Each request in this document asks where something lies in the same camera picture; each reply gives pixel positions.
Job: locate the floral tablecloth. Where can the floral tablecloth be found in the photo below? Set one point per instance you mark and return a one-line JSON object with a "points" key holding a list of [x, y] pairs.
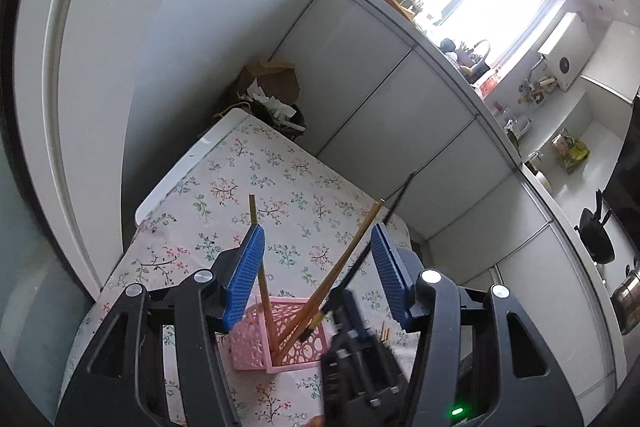
{"points": [[155, 353]]}

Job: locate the person's right hand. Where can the person's right hand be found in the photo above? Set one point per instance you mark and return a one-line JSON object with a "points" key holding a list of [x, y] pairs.
{"points": [[317, 421]]}

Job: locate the black chopstick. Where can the black chopstick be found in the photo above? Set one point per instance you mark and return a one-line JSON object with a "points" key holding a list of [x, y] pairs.
{"points": [[336, 292]]}

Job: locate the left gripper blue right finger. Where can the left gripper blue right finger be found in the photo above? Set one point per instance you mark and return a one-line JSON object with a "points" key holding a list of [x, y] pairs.
{"points": [[397, 272]]}

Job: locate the white water heater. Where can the white water heater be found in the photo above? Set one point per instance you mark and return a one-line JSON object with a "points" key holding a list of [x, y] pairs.
{"points": [[567, 50]]}

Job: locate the black basket on counter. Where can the black basket on counter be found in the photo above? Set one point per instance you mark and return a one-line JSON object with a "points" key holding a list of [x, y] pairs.
{"points": [[473, 60]]}

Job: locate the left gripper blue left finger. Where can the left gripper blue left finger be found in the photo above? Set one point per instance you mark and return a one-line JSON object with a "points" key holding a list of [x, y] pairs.
{"points": [[240, 277]]}

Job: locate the gripper body right handheld black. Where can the gripper body right handheld black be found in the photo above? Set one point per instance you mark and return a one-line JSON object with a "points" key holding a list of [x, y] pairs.
{"points": [[362, 383]]}

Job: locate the bamboo chopstick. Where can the bamboo chopstick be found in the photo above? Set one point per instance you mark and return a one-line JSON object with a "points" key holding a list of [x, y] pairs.
{"points": [[307, 312], [263, 288], [385, 333]]}

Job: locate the brown paper bag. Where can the brown paper bag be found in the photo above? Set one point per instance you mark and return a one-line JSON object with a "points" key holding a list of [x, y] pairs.
{"points": [[275, 78]]}

